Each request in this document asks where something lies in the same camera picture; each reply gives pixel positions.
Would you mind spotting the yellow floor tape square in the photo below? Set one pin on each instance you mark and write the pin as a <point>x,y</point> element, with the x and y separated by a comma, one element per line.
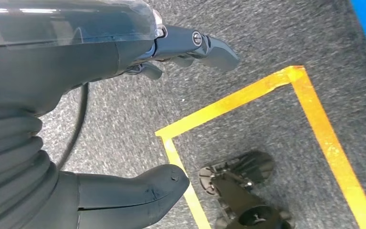
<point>233,98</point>

